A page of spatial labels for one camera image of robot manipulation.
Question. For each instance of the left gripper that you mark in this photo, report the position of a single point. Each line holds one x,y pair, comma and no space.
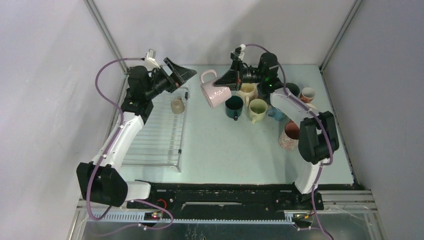
178,77

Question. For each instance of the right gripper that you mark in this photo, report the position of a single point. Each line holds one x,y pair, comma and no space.
234,77

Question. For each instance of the grey mug white base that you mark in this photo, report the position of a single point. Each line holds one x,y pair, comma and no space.
214,95

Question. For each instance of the cream mug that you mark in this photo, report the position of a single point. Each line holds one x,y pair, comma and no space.
247,92

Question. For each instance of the teal green mug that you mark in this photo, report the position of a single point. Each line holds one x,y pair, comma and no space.
233,107

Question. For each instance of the light green mug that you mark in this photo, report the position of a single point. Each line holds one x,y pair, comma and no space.
257,109

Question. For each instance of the blue mug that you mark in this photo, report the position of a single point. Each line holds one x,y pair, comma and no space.
276,114

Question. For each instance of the dark green mug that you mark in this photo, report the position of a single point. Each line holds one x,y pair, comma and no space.
293,88

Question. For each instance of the salmon printed mug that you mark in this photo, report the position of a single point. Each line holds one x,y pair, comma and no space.
307,95

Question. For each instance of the pink patterned mug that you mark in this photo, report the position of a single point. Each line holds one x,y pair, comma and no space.
289,138

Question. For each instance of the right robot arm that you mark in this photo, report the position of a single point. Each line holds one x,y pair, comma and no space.
318,136

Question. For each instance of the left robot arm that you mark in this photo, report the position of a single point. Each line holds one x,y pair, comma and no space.
100,180

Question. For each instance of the beige small mug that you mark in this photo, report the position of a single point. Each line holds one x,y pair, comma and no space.
177,106

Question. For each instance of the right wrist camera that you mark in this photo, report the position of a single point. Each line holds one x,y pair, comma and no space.
237,57

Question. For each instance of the wire dish rack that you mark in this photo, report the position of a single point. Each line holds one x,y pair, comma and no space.
160,142

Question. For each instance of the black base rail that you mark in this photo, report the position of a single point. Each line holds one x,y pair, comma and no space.
232,202

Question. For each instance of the aluminium frame rail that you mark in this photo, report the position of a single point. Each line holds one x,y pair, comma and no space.
339,215

